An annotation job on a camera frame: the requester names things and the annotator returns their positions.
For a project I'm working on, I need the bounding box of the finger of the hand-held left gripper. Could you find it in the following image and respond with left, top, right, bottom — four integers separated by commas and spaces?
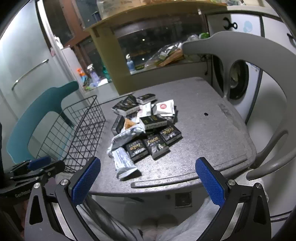
10, 160, 65, 183
9, 156, 52, 173

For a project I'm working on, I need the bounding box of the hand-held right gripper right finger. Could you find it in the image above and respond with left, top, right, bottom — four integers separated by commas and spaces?
195, 157, 271, 241

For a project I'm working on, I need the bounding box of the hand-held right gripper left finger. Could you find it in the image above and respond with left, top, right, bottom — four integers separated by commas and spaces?
24, 156, 101, 241

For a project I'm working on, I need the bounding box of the black wire basket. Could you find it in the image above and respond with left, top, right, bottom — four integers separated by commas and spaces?
36, 95, 106, 174

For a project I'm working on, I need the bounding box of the clear plastic container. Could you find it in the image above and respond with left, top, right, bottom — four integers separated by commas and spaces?
96, 0, 119, 15

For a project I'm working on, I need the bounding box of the teal plastic chair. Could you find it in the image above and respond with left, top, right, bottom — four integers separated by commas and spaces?
6, 81, 79, 164

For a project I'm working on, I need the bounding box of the white blue snack bar packet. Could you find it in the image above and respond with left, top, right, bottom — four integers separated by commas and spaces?
111, 147, 141, 181

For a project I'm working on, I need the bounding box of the silver crinkled snack wrapper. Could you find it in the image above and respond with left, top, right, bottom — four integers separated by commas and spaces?
107, 123, 146, 158

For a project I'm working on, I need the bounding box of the pile of black tissue packets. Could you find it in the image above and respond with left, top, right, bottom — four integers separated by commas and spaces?
111, 93, 182, 162

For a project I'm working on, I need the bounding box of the orange snack packet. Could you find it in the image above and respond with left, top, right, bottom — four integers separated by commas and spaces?
124, 118, 137, 130

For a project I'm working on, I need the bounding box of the white washing machine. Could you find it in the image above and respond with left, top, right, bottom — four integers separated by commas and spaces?
211, 56, 263, 127

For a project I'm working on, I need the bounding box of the orange capped spray bottle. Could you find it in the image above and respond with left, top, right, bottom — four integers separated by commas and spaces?
77, 68, 87, 85

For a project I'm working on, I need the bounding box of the clear spray bottle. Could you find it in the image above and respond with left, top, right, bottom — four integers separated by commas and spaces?
87, 64, 100, 85

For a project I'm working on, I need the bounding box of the white narrow cabinet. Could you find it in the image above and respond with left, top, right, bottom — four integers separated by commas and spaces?
61, 46, 80, 84

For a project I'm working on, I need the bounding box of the grey refrigerator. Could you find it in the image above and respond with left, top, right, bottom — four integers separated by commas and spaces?
0, 0, 77, 149

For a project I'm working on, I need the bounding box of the light wooden shelf unit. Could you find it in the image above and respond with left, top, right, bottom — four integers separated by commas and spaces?
84, 1, 228, 95

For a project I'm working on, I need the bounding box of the small blue bottle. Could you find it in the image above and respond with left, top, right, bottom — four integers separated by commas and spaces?
126, 54, 135, 72

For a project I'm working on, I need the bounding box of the grey plastic chair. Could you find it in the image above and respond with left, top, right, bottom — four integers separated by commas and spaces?
181, 31, 296, 181

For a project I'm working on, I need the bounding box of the clear plastic grocery bag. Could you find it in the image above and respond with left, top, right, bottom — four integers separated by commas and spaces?
144, 42, 185, 69

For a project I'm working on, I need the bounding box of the green white plastic bag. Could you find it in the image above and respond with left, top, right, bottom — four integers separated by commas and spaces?
187, 32, 210, 42

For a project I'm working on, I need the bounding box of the black wall hook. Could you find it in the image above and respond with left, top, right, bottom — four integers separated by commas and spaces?
223, 17, 237, 29

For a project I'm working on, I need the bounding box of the white wall cabinet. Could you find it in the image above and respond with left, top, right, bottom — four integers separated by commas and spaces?
207, 10, 296, 47

